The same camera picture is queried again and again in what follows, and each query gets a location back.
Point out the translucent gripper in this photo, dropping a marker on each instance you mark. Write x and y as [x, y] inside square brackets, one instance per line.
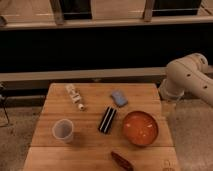
[168, 107]

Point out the orange ceramic bowl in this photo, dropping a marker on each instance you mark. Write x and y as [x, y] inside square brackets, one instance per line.
[140, 128]

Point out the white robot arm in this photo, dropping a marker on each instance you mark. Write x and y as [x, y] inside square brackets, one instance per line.
[186, 74]

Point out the blue sponge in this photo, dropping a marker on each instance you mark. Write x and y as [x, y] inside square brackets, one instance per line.
[119, 98]

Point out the black striped box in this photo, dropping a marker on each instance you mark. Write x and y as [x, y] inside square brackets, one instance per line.
[107, 119]

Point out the white tube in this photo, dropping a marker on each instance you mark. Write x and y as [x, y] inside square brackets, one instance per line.
[75, 96]

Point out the clear plastic cup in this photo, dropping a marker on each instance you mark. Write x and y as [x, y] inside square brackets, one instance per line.
[63, 130]

